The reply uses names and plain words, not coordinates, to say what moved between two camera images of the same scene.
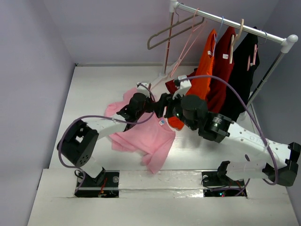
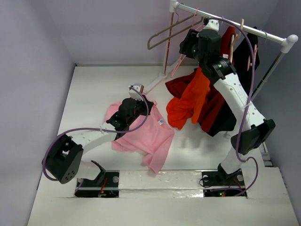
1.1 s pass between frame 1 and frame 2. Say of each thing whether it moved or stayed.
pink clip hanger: stayed
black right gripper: moved
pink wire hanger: stayed
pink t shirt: stayed
